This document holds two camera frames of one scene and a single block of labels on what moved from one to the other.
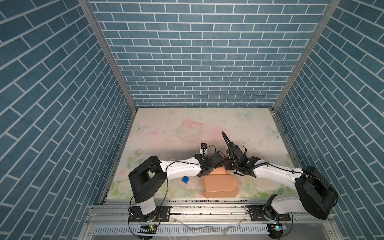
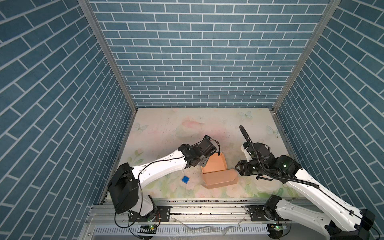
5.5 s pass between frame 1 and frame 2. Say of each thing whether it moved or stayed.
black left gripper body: moved
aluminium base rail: stayed
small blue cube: stayed
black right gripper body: moved
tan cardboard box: moved
